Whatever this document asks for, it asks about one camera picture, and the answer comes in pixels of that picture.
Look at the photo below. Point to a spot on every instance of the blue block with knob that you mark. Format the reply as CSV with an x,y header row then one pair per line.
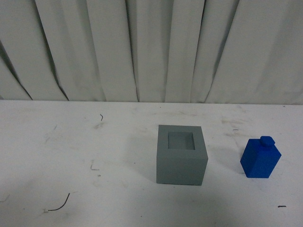
x,y
260,157

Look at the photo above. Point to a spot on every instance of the gray cube base with hole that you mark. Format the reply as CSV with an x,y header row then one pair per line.
x,y
181,155

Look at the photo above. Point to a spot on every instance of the white curtain backdrop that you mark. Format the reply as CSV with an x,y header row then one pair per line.
x,y
180,51

